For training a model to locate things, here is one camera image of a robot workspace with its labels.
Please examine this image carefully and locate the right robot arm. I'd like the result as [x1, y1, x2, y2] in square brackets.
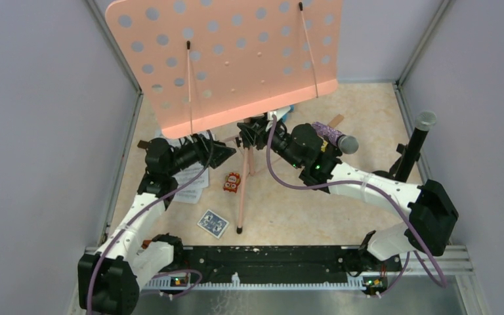
[237, 117, 459, 270]

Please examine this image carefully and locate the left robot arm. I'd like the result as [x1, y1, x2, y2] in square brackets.
[77, 133, 237, 314]

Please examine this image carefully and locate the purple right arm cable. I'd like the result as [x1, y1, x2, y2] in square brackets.
[266, 115, 448, 289]

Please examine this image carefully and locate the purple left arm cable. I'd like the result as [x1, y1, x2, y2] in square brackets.
[85, 130, 215, 315]

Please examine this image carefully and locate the small wooden block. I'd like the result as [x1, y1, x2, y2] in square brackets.
[327, 114, 344, 129]

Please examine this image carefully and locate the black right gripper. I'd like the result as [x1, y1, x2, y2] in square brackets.
[238, 116, 303, 171]

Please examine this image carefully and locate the black grey microphone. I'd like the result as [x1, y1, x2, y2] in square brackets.
[394, 111, 437, 182]

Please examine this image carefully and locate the purple glitter microphone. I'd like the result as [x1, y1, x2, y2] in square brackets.
[312, 121, 360, 154]

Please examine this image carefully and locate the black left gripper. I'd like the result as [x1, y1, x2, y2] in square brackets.
[166, 127, 236, 176]

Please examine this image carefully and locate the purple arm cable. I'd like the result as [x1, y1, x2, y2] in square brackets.
[266, 115, 448, 289]
[85, 130, 215, 315]

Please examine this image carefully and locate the dark brown flat block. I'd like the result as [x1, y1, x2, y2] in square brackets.
[136, 140, 149, 150]

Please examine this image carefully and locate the blue yellow toy block car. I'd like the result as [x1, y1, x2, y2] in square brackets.
[285, 104, 295, 114]

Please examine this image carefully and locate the blue playing card box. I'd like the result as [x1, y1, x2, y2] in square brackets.
[197, 209, 229, 239]

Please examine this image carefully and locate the red owl toy block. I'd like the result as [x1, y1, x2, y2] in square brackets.
[223, 172, 241, 193]

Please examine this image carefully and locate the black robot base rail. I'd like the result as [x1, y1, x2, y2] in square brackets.
[143, 233, 398, 285]

